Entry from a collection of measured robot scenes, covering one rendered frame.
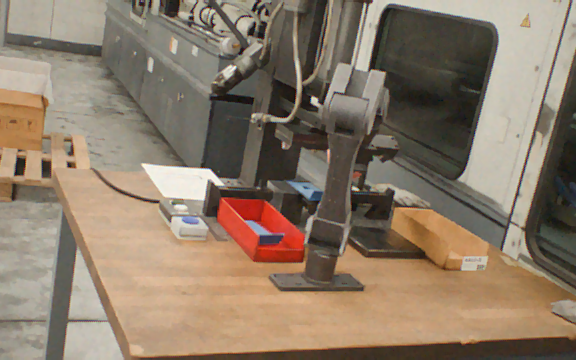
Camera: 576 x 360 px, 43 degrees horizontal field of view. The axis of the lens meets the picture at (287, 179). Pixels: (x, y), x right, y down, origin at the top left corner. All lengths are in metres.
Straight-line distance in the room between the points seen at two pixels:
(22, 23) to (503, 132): 9.21
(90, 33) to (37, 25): 0.72
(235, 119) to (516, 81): 3.02
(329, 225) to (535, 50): 0.98
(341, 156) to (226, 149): 3.66
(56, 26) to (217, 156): 6.22
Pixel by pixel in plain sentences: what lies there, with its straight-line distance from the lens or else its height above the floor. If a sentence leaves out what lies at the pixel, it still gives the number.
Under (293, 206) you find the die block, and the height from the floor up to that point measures 0.95.
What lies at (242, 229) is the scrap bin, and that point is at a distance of 1.65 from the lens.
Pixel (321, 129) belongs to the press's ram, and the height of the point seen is 1.16.
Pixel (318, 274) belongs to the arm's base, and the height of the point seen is 0.93.
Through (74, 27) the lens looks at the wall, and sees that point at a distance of 10.97.
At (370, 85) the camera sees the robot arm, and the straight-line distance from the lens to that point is 1.39.
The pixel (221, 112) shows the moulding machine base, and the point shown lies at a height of 0.58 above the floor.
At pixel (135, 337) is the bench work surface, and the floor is 0.90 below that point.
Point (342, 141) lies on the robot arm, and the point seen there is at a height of 1.22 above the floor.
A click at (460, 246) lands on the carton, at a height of 0.92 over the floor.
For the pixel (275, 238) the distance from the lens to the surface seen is 1.69.
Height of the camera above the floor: 1.48
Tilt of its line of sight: 15 degrees down
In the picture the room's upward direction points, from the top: 11 degrees clockwise
